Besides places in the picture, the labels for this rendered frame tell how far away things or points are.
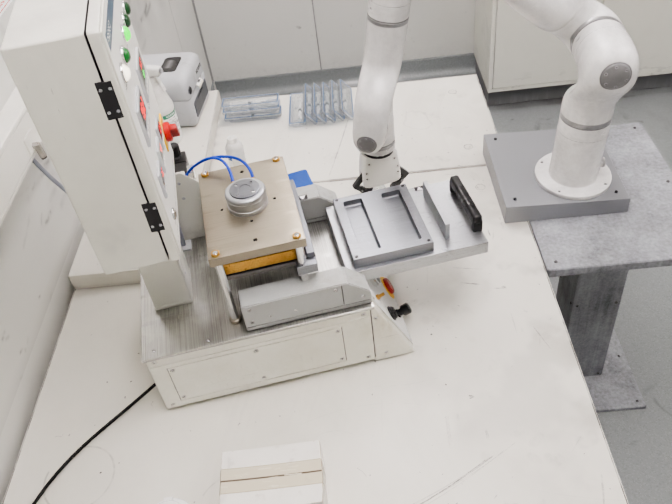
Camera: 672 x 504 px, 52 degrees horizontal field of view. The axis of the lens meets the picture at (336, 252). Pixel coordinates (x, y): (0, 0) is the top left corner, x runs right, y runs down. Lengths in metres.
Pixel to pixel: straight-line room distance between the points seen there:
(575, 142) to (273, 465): 1.02
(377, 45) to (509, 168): 0.55
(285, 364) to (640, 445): 1.27
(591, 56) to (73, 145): 1.05
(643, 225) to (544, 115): 1.82
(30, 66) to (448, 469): 0.97
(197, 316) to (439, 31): 2.71
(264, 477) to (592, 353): 1.35
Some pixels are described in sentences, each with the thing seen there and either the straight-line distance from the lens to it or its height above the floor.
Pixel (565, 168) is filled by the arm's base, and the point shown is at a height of 0.86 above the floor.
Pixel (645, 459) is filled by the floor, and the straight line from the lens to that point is 2.33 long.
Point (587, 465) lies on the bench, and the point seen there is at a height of 0.75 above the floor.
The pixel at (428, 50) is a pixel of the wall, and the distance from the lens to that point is 3.89.
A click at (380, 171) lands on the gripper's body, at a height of 0.89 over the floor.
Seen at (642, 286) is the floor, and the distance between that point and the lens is 2.78.
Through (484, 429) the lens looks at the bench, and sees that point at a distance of 1.42.
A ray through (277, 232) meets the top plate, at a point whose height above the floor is 1.11.
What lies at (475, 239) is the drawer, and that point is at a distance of 1.44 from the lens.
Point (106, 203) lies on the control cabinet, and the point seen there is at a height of 1.30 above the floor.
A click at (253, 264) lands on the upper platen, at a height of 1.05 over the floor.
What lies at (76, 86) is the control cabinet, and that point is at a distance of 1.04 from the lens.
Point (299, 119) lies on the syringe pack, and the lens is 2.22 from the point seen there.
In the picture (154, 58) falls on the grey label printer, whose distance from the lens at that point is 2.31.
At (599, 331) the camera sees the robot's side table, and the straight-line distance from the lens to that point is 2.28.
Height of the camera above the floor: 1.95
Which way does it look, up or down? 43 degrees down
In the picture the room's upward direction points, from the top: 8 degrees counter-clockwise
